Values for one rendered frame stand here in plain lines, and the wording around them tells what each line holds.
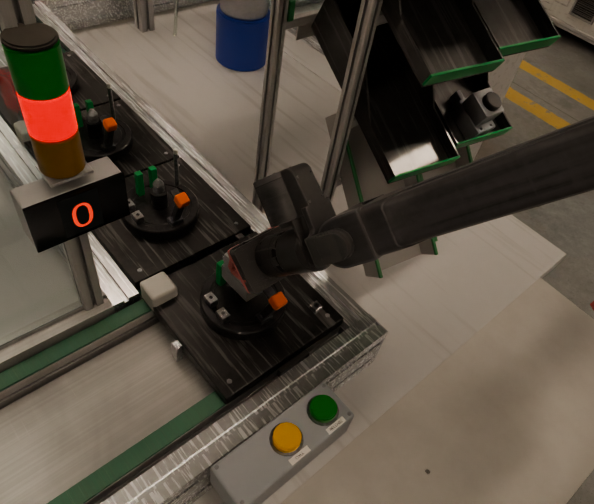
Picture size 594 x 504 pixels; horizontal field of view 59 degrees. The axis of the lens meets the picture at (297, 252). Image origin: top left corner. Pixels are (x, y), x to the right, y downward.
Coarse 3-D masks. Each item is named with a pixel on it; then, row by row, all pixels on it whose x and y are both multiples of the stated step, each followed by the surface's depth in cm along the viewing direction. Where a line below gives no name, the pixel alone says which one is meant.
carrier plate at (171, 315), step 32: (192, 288) 86; (288, 288) 89; (160, 320) 83; (192, 320) 82; (288, 320) 85; (320, 320) 86; (192, 352) 79; (224, 352) 79; (256, 352) 80; (288, 352) 81; (224, 384) 76
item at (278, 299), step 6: (270, 288) 76; (270, 294) 76; (276, 294) 75; (282, 294) 75; (270, 300) 75; (276, 300) 74; (282, 300) 75; (270, 306) 77; (276, 306) 74; (282, 306) 76; (264, 312) 79; (270, 312) 78; (264, 318) 80
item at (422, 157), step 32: (352, 0) 79; (320, 32) 80; (352, 32) 84; (384, 32) 86; (384, 64) 84; (384, 96) 82; (416, 96) 84; (384, 128) 80; (416, 128) 82; (384, 160) 76; (416, 160) 80; (448, 160) 79
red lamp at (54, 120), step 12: (60, 96) 52; (24, 108) 52; (36, 108) 51; (48, 108) 52; (60, 108) 52; (72, 108) 54; (24, 120) 54; (36, 120) 52; (48, 120) 52; (60, 120) 53; (72, 120) 55; (36, 132) 54; (48, 132) 53; (60, 132) 54; (72, 132) 55
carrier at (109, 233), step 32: (128, 192) 96; (160, 192) 92; (192, 192) 99; (128, 224) 92; (160, 224) 92; (192, 224) 95; (224, 224) 97; (128, 256) 89; (160, 256) 90; (192, 256) 91
